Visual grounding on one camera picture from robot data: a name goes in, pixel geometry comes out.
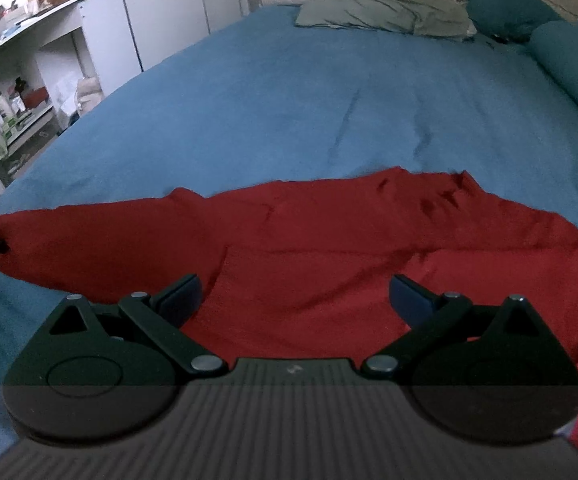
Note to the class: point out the grey-green pillow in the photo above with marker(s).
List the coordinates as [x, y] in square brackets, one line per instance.
[384, 12]

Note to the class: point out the red box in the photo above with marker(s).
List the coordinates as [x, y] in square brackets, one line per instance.
[34, 96]

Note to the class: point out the white wardrobe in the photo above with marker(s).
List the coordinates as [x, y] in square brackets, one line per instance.
[179, 5]

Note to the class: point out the red garment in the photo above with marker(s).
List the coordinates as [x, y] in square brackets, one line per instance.
[319, 260]

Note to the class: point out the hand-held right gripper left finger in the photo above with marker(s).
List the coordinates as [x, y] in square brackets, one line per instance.
[185, 294]

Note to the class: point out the white bottle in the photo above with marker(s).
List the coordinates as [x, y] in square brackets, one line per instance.
[2, 104]

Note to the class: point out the blue bed sheet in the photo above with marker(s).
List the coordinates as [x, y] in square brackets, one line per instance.
[289, 110]

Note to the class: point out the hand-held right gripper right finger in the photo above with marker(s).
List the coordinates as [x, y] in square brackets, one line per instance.
[408, 298]

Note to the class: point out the teal pillow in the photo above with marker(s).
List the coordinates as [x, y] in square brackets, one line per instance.
[509, 2]

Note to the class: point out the teal bolster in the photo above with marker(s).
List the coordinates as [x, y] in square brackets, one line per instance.
[574, 65]

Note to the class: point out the white shelving desk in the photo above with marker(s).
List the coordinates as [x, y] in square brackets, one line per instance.
[34, 60]

